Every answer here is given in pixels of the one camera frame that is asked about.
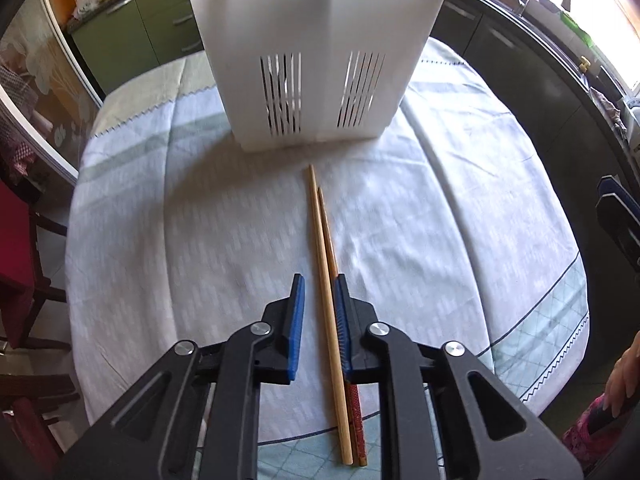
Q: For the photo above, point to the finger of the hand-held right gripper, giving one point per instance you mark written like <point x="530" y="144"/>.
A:
<point x="620" y="220"/>

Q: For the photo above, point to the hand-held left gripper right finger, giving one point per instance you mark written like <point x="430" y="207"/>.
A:
<point x="342" y="330"/>

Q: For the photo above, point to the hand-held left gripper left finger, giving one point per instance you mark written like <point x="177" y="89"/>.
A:
<point x="296" y="330"/>

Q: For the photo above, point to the light bamboo chopstick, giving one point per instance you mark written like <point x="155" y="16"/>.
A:
<point x="322" y="270"/>

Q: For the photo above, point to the dark patterned wooden chopstick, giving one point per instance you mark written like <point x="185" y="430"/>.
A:
<point x="327" y="240"/>

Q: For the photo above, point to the white plastic utensil holder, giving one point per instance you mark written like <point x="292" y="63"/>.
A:
<point x="320" y="60"/>

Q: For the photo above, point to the person's right hand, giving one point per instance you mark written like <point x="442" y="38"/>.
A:
<point x="625" y="385"/>

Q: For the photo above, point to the dish rack with plates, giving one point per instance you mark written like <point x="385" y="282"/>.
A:
<point x="632" y="125"/>

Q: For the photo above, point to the grey dish rag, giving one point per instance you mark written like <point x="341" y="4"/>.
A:
<point x="609" y="110"/>

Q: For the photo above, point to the dark base cabinets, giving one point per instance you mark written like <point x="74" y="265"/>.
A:
<point x="550" y="125"/>

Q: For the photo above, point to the pale patterned tablecloth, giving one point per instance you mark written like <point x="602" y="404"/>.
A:
<point x="200" y="235"/>

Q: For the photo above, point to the yellow tap knob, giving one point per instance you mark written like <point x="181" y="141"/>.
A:
<point x="584" y="64"/>

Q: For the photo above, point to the green plastic tub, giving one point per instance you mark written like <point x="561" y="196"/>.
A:
<point x="576" y="27"/>

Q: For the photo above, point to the steel double sink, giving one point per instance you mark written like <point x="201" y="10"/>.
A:
<point x="545" y="25"/>

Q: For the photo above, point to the person's pink patterned clothing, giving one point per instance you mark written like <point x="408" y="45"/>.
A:
<point x="595" y="430"/>

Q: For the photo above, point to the blue plastic basket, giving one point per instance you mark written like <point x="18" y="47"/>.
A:
<point x="548" y="1"/>

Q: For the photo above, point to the dark wooden chair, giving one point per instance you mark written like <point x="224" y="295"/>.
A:
<point x="35" y="410"/>

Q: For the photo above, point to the red covered chair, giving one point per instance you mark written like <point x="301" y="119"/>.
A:
<point x="20" y="260"/>

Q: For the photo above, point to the green base cabinets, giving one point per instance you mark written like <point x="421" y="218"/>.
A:
<point x="135" y="30"/>

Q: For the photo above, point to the sliding glass door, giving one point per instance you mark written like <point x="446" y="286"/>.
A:
<point x="45" y="85"/>

